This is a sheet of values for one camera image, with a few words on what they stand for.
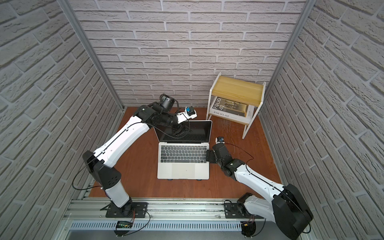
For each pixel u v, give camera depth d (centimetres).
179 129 64
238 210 66
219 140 76
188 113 61
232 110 92
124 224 72
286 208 40
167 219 72
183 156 85
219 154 63
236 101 81
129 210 67
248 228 70
